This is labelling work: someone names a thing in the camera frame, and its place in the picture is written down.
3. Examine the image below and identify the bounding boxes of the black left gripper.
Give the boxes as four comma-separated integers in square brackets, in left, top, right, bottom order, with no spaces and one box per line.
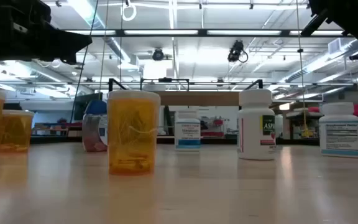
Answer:
[0,0,93,72]

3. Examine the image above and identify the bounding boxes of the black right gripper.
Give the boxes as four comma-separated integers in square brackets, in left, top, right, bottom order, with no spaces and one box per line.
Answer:
[300,0,358,50]

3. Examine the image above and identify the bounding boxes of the clear bottle blue cap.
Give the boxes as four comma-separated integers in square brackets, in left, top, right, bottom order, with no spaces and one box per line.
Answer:
[81,99,108,152]

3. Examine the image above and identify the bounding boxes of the squat amber pill bottle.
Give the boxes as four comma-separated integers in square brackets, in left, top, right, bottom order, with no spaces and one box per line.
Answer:
[0,109,35,154]

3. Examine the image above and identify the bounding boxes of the white supplement bottle text label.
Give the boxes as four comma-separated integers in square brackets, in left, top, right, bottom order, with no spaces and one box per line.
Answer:
[318,101,358,159]

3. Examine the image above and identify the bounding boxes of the white aspirin bottle green label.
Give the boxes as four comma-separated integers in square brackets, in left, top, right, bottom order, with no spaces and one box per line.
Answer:
[237,89,277,161]

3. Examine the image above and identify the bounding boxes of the white bottle blue banded label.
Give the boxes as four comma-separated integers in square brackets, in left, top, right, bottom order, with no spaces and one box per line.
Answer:
[174,108,202,152]

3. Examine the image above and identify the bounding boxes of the white ceiling air vent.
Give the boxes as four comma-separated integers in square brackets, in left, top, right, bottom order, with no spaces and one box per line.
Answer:
[328,37,342,55]

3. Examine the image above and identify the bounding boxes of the black monitor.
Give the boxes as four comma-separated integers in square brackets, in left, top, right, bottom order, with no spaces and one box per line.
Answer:
[73,92,104,121]

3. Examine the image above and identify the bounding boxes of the background workbench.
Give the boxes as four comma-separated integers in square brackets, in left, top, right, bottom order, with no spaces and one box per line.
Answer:
[31,118,83,138]

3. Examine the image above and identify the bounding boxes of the dark background cabinet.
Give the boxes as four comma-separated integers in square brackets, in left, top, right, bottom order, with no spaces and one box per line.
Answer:
[3,102,23,111]

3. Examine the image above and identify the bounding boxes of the round black ceiling fixture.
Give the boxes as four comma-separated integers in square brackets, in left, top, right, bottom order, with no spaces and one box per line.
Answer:
[152,47,165,62]

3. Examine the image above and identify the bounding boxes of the black overhead light beam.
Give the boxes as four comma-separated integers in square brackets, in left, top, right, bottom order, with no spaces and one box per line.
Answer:
[63,29,354,39]

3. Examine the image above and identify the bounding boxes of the white rack red bins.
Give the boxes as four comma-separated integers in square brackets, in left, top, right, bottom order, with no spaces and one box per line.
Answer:
[200,116,239,138]

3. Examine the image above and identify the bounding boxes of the yellow hanging cable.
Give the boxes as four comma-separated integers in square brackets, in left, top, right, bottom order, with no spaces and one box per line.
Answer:
[295,0,314,138]

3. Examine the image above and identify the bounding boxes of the tan hanging cable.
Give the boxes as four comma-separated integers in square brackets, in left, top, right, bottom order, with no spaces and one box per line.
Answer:
[98,0,110,94]

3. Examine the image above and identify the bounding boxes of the black hanging cable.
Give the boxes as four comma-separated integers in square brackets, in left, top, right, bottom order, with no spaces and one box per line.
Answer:
[69,0,100,124]

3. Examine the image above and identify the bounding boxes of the white hanging ring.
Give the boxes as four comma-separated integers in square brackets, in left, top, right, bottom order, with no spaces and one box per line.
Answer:
[122,0,137,22]

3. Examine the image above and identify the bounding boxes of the black overhead camera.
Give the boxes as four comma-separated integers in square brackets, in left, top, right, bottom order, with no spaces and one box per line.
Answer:
[227,39,249,63]

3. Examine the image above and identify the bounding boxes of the wooden shelf black metal frame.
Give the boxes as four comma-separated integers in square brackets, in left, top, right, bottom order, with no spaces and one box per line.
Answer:
[108,77,264,138]

